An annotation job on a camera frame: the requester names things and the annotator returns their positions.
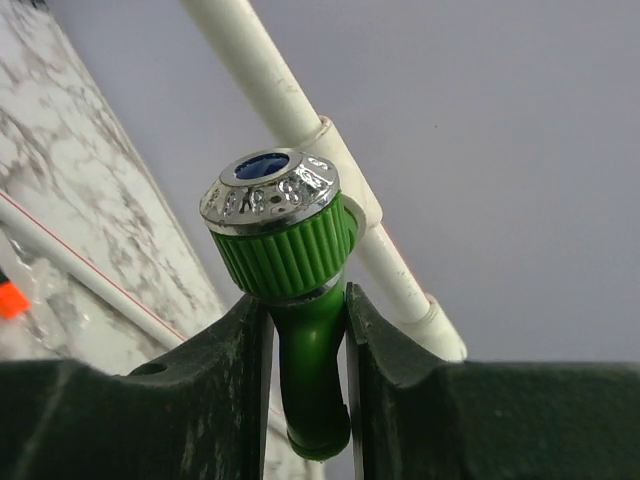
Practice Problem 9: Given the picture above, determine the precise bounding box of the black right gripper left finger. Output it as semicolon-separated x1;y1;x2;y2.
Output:
1;297;273;479

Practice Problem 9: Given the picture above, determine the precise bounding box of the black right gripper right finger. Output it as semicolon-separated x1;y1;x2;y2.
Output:
346;284;639;479

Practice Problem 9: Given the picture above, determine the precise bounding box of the white pvc pipe frame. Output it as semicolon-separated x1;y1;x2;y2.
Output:
0;0;469;451

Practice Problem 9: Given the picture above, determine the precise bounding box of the green water faucet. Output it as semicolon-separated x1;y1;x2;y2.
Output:
199;148;357;461

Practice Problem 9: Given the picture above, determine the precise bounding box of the orange capped black marker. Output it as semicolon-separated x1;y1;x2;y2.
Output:
0;281;31;320

